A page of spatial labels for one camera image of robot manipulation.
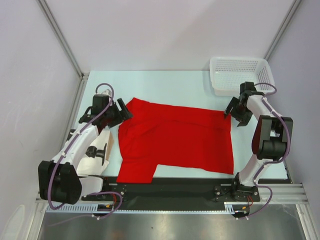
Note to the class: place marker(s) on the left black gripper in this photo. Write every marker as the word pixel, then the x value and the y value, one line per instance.
pixel 120 116

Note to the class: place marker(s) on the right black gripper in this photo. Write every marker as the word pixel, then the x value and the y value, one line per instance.
pixel 234 102

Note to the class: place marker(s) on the red t shirt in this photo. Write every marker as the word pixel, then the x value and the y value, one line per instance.
pixel 177 136

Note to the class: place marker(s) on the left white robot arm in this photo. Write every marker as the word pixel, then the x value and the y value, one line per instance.
pixel 57 178

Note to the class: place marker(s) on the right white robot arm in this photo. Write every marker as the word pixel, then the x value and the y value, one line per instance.
pixel 271 140

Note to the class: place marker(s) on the white perforated plastic basket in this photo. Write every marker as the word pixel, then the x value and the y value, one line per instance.
pixel 228 73

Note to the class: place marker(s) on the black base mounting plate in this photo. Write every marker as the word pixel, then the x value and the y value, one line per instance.
pixel 176 180

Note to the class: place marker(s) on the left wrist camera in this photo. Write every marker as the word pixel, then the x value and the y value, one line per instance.
pixel 107 92

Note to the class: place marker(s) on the white slotted cable duct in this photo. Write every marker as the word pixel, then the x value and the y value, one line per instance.
pixel 99 208

